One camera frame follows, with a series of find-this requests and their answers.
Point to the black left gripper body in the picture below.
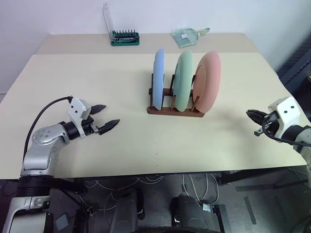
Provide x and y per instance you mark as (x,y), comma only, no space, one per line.
(88,126)

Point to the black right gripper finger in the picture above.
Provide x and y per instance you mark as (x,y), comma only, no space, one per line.
(256,116)

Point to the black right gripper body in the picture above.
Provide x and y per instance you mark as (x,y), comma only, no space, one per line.
(271,122)

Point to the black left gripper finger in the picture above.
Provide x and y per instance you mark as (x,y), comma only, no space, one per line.
(98,109)
(108,126)

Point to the red plate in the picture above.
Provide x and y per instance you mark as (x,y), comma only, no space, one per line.
(209,82)

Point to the blue plate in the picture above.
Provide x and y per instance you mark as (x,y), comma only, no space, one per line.
(159,80)

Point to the wooden dish rack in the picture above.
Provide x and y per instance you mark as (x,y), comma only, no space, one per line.
(175,112)

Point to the green plate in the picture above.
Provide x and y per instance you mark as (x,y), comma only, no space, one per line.
(184,82)

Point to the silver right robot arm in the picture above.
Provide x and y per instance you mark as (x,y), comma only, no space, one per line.
(306,138)

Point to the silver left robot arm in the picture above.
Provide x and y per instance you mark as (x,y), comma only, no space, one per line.
(43,145)

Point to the beige table cover sheet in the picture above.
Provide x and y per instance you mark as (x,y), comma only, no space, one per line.
(121,150)

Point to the dark ribbed panel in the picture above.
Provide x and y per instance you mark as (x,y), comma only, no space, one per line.
(298,63)

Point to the green screwdriver bit set case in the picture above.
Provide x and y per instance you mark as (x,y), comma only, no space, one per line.
(126,41)

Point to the grey square floor pad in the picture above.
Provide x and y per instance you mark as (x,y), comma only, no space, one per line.
(62,221)

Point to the clear plastic dustpan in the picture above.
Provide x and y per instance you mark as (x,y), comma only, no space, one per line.
(185,37)

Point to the dark rounded shape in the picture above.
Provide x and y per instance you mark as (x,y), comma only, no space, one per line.
(187,211)

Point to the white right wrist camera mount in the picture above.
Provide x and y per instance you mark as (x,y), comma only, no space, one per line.
(289,109)

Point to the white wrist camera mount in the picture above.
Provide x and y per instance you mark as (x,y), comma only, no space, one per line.
(75,108)
(289,109)

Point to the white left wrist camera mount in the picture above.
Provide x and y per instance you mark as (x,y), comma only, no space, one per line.
(75,108)

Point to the black table frame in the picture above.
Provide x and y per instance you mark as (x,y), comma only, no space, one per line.
(243,176)

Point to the metal floor bracket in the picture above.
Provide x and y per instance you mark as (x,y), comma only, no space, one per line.
(208,207)
(92,211)

